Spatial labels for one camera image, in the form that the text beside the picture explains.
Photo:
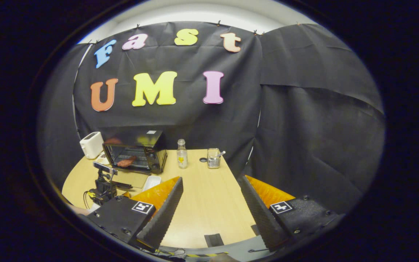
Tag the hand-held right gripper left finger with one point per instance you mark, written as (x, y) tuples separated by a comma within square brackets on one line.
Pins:
[(162, 218)]

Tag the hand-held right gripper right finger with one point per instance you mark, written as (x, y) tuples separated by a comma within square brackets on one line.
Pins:
[(260, 214)]

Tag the red meat piece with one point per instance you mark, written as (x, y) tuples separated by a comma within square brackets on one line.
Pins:
[(126, 162)]

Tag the black electric oven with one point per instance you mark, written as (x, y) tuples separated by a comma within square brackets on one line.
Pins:
[(151, 145)]

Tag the white crumpled paper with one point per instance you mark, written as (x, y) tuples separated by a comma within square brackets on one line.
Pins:
[(102, 159)]

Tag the white rectangular tray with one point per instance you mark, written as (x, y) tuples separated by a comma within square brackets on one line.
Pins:
[(152, 182)]

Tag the white toaster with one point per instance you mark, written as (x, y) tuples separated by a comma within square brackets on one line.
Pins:
[(91, 145)]

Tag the black rectangular block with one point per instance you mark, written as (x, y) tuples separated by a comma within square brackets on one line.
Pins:
[(214, 240)]

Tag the clear glass bottle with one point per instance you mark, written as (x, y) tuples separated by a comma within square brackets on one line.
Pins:
[(182, 158)]

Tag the white straw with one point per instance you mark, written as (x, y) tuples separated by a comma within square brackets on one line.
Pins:
[(222, 153)]

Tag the clear glass cup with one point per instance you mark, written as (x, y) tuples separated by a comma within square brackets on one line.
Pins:
[(213, 160)]

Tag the black backdrop cloth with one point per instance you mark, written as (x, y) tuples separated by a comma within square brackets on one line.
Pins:
[(304, 109)]

